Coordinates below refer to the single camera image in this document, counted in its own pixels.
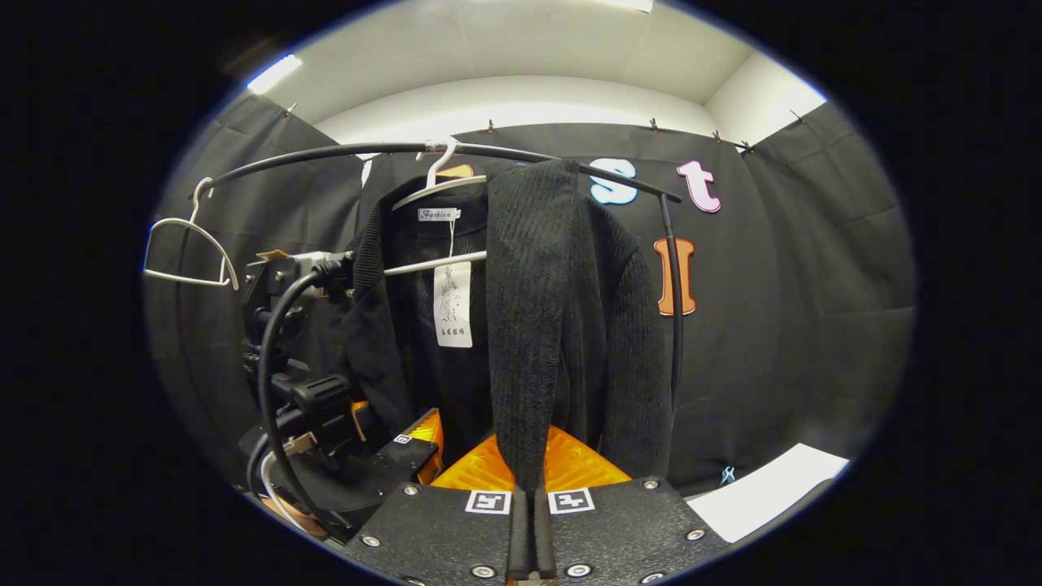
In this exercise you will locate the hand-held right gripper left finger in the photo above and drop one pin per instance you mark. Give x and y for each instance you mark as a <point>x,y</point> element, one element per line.
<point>521,537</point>

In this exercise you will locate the small ceiling light panel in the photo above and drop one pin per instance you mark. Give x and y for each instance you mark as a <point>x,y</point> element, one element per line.
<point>274,73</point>

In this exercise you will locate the white paper sheet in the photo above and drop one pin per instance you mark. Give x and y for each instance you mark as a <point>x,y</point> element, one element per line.
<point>765,492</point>

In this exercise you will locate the small light blue clip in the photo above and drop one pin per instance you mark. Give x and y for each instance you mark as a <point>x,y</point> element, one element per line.
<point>727,475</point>

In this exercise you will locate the white clothes hanger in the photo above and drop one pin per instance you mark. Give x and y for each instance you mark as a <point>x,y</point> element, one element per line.
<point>183,277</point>
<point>431,263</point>

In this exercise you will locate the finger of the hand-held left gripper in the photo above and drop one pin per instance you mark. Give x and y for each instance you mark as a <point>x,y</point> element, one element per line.
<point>407,464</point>
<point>361,419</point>

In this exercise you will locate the large ceiling light panel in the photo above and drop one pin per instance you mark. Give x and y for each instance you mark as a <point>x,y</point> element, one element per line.
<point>631,5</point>

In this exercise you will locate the black knit jacket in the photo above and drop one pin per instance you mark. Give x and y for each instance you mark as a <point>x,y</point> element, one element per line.
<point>529,309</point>

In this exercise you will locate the row of backdrop clips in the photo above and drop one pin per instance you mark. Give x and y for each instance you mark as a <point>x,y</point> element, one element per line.
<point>489,127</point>

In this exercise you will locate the black clothes rack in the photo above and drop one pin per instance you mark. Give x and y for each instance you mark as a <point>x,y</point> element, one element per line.
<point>342,149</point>

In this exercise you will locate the black backdrop cloth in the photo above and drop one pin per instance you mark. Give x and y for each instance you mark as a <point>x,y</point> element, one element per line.
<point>798,309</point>

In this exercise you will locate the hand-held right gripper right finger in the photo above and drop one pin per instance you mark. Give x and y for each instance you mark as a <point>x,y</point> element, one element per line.
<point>544,537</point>

